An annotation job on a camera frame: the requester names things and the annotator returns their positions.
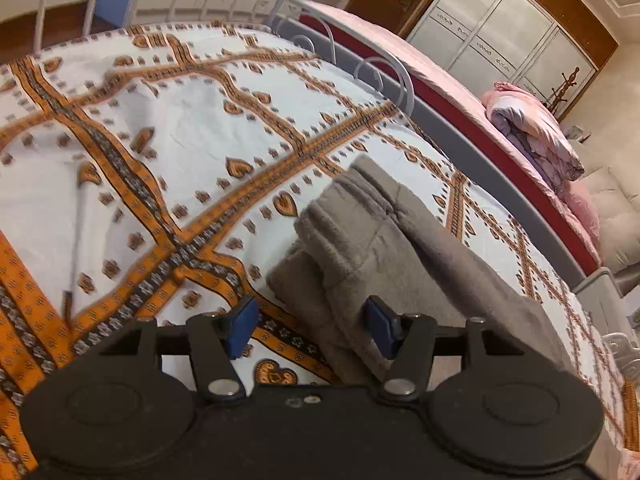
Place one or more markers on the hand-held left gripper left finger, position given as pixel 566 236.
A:
pixel 242 324

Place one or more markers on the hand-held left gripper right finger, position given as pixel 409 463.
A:
pixel 380 327

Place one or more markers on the orange patterned pillow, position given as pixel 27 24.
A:
pixel 631 462

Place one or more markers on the white metal bed frame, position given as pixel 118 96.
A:
pixel 408 97

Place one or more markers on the wooden overhead cabinet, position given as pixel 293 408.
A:
pixel 575 5

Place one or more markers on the beige padded headboard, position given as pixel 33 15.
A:
pixel 620 210

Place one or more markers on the orange patterned bedsheet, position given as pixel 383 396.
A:
pixel 175 125

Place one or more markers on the grey pants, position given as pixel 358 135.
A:
pixel 360 250

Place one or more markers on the wooden coat rack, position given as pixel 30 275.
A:
pixel 562 90

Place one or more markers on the pink bed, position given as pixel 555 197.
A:
pixel 500 180

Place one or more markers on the white sliding door wardrobe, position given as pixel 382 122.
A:
pixel 500 20

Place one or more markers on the pink pillow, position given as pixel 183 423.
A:
pixel 582 215

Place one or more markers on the folded pink quilt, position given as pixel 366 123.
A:
pixel 530 130

